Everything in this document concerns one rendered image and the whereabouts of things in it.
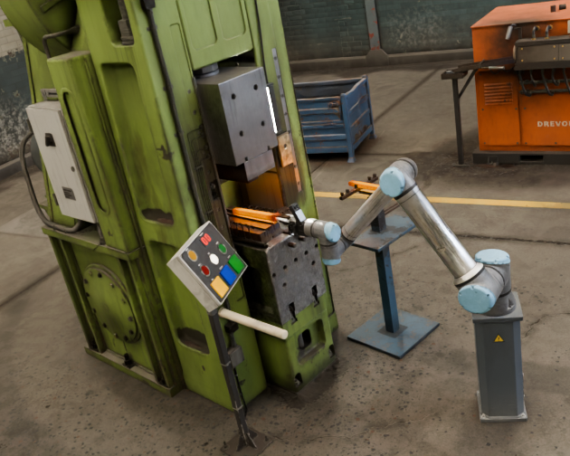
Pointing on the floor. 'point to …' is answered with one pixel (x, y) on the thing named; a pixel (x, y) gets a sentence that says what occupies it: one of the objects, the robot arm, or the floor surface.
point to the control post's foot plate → (257, 442)
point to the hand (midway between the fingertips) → (278, 216)
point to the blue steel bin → (335, 115)
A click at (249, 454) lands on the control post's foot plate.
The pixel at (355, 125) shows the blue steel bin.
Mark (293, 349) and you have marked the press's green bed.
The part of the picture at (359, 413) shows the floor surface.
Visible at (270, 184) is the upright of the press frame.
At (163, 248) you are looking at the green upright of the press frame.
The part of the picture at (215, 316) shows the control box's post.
